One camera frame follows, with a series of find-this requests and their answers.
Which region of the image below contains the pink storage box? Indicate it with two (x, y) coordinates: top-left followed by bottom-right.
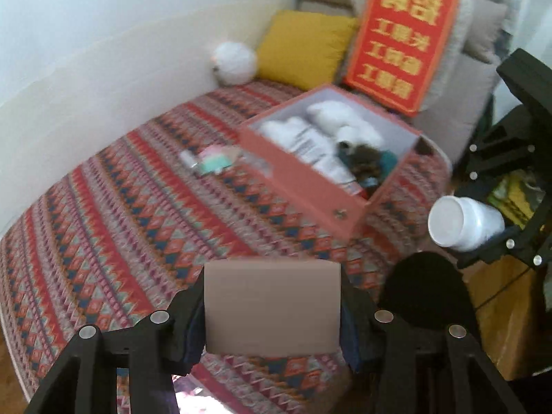
(239, 85), (421, 241)

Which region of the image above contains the beige pillow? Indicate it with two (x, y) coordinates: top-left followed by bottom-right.
(297, 0), (508, 164)

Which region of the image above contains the small white round plush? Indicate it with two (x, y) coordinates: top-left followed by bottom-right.
(211, 41), (257, 86)

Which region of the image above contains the pink cardboard box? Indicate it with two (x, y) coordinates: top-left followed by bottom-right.
(204, 257), (342, 358)

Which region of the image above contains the pastel pink green toy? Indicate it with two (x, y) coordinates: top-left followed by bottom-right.
(198, 145), (242, 176)

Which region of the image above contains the red sign with yellow characters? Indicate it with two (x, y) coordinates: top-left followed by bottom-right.
(344, 0), (460, 117)

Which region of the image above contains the large white plush bear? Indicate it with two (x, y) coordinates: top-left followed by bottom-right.
(258, 100), (385, 151)

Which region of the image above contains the teal pouch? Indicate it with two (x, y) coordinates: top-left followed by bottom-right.
(378, 150), (398, 180)

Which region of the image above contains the brown organza gift bag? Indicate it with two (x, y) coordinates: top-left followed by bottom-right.
(337, 142), (383, 188)

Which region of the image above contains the patterned red bedspread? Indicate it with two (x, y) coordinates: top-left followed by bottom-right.
(1, 80), (451, 396)

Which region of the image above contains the white pill bottle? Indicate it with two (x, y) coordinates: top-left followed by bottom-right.
(427, 195), (505, 252)

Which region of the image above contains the yellow cushion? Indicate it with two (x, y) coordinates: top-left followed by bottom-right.
(256, 10), (357, 91)

